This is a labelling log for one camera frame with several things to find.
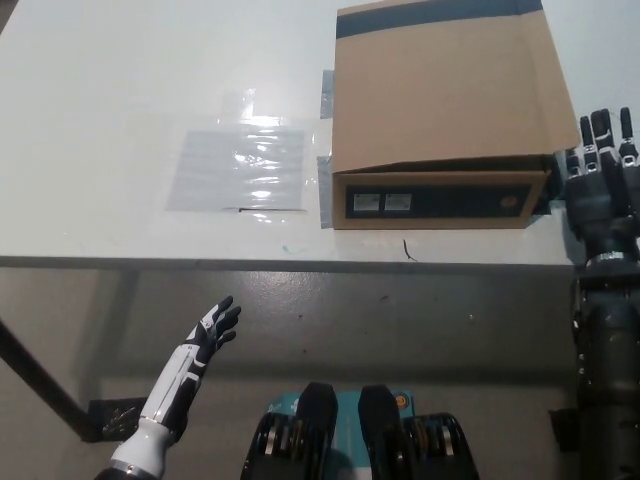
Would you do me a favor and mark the black tape on table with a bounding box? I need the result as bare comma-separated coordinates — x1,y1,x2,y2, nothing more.
531,148,572,217

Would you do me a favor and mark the black floor tape patch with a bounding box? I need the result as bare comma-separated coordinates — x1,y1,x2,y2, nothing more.
547,408,581,444
87,397,149,443

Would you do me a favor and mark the brown cardboard storage box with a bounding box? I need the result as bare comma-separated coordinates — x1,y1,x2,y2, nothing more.
329,0,579,231

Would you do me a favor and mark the clear plastic sleeve with paper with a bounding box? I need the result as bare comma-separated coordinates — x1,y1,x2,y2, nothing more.
163,88,317,224

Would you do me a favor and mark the long grey tape strip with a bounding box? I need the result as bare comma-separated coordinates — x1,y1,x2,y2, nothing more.
316,155,336,229

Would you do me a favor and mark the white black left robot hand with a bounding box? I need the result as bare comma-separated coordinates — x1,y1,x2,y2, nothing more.
138,295,243,436

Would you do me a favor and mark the short grey tape strip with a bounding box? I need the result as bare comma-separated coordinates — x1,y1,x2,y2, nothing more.
318,69,336,120

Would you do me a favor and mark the black table leg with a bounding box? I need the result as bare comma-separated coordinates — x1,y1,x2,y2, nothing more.
0,317,99,443

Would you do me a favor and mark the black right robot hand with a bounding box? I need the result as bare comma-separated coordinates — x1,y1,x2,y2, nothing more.
564,106,640,264

